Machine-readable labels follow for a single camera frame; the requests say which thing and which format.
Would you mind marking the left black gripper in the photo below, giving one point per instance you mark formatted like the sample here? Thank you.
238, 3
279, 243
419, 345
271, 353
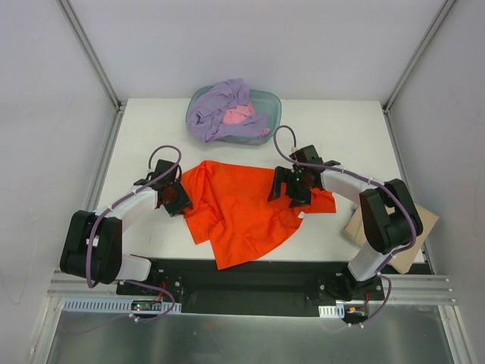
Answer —
178, 202

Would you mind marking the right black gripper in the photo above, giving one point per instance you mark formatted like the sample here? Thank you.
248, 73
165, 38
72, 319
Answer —
287, 188

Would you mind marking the orange t shirt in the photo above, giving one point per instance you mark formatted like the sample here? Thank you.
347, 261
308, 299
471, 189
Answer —
230, 209

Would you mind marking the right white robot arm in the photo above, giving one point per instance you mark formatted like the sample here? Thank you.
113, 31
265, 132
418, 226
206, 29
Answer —
390, 219

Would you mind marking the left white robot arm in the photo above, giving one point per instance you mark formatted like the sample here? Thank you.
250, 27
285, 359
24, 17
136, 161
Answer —
93, 248

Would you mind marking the brown cardboard sheet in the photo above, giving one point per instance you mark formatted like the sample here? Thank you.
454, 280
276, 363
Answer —
354, 231

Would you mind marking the teal plastic basket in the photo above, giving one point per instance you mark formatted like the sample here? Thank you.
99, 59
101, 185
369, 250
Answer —
263, 102

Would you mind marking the lilac t shirt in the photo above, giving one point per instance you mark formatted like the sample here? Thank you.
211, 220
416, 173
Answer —
205, 114

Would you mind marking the pink t shirt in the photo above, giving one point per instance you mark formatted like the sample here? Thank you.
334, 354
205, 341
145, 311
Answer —
245, 121

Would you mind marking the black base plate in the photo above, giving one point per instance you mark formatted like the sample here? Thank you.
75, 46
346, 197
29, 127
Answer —
291, 289

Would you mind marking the left slotted cable duct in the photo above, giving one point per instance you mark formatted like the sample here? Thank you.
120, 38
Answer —
104, 305

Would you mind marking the slotted cable duct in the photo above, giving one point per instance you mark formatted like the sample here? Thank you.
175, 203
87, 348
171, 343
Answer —
104, 305
332, 312

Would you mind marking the right slotted cable duct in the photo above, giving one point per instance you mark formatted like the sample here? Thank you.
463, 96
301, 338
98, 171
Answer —
332, 312

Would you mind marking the front aluminium rail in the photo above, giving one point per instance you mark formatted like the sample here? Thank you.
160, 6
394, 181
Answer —
432, 290

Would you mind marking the left aluminium frame post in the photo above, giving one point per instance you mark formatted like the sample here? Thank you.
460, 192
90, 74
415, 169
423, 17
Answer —
73, 20

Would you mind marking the aluminium frame post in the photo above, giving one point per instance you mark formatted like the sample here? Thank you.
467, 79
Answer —
429, 36
73, 20

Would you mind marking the right aluminium frame post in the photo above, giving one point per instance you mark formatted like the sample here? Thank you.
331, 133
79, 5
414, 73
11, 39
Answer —
429, 36

